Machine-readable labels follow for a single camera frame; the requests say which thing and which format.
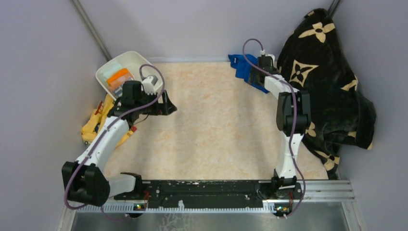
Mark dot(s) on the orange rolled towel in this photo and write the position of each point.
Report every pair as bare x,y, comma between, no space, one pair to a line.
118,78

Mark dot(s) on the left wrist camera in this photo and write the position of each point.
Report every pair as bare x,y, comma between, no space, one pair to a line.
131,91

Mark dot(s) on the light green rolled towel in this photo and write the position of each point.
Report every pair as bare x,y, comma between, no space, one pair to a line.
107,70

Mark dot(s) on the cream white towel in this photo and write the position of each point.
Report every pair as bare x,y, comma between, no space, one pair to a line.
149,84

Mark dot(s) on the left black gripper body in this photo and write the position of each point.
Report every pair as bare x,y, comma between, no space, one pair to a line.
160,108

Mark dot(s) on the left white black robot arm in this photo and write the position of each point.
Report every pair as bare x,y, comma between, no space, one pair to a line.
84,180

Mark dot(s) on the aluminium frame rail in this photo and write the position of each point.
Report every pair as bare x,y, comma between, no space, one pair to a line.
313,191

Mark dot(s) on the black floral pattern blanket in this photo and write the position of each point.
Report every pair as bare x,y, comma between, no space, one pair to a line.
312,59

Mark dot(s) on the blue towel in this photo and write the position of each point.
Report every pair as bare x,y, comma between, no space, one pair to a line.
243,70

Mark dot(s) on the yellow cartoon print towel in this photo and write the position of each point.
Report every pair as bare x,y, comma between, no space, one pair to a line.
96,121

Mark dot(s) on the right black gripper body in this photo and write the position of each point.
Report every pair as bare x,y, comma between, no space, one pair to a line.
254,71

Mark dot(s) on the rabbit print striped towel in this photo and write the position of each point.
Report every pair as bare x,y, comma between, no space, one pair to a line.
118,92

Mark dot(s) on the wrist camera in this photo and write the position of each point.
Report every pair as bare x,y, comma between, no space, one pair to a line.
266,60
131,91

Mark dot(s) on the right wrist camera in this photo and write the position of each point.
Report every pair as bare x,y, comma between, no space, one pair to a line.
266,60

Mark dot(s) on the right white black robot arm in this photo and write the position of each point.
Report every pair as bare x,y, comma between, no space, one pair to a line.
293,116

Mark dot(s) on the white square plastic basin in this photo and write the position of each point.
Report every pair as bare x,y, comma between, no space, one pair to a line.
132,61

